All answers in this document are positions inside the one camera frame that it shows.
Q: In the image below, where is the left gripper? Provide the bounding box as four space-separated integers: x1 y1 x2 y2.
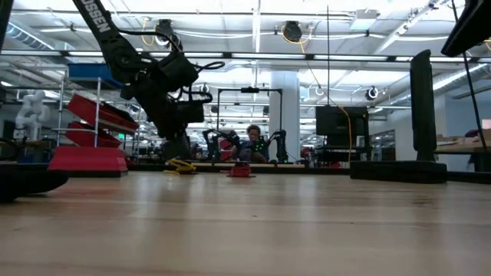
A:
120 72 206 161

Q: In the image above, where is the yellow cord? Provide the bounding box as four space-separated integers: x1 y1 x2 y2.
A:
163 158 197 176

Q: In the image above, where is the small black wire spool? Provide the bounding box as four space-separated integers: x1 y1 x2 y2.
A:
229 162 255 179

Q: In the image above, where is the person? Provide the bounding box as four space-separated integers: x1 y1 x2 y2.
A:
229 123 272 163

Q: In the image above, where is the metal shelf rack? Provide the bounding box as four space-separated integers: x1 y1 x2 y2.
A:
53 76 142 162

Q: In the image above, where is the red shelf bin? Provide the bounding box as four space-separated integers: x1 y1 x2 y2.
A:
64 121 123 149
67 95 140 135

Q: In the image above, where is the white building column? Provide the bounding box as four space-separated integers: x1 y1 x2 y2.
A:
269 71 302 162

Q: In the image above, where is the blue shelf bin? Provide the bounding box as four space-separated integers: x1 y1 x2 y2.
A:
68 63 124 90

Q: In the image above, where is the black monitor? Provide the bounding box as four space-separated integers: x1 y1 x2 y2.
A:
315 106 370 136

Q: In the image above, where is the white ceiling box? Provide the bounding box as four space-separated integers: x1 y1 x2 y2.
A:
349 9 380 31

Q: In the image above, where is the wooden work bench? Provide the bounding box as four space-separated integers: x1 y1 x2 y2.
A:
435 129 491 173

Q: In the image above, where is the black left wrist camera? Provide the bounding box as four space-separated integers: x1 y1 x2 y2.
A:
155 51 200 92

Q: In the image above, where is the distant black gantry frame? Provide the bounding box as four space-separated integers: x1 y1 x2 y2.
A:
216 87 284 164

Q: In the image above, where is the black ceiling cable reel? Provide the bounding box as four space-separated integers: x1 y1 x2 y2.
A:
282 21 304 44
154 18 184 51

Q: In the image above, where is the black stand with post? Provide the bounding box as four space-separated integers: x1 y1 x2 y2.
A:
349 48 448 184

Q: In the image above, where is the thin black taut cable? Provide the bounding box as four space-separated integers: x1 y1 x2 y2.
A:
450 0 489 151

